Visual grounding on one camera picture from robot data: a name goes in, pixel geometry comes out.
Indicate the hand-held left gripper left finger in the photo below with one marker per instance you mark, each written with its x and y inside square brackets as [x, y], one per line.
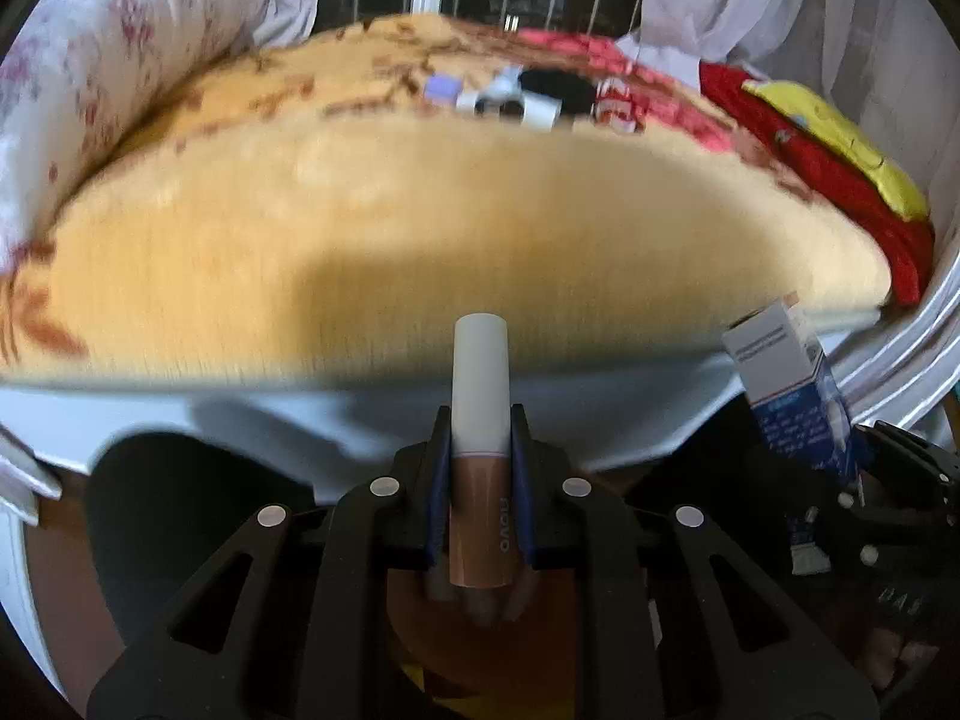
[436, 499]

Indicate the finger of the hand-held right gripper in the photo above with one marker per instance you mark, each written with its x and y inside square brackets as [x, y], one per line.
[907, 465]

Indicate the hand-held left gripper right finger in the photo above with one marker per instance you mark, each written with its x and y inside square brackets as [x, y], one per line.
[525, 499]

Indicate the small white ointment tube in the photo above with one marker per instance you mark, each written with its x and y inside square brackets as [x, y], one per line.
[808, 540]

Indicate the beige concealer tube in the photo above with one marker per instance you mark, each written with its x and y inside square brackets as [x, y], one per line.
[480, 390]

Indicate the blue and white box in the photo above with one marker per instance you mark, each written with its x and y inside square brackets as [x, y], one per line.
[780, 390]

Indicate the white bed sheet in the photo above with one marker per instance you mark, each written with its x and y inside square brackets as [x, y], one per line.
[300, 427]

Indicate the yellow floral blanket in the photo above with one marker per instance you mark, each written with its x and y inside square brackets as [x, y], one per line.
[375, 225]

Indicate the yellow cartoon pillow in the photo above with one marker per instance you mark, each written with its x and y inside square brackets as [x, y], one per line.
[847, 135]

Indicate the translucent white bottle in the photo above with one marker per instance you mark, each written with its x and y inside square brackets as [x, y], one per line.
[543, 115]

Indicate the small purple box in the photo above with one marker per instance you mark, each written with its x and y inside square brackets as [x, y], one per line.
[442, 88]

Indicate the black cloth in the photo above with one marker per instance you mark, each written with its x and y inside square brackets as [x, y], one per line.
[556, 88]

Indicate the floral white bolster pillow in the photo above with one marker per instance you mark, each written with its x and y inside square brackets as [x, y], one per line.
[112, 52]

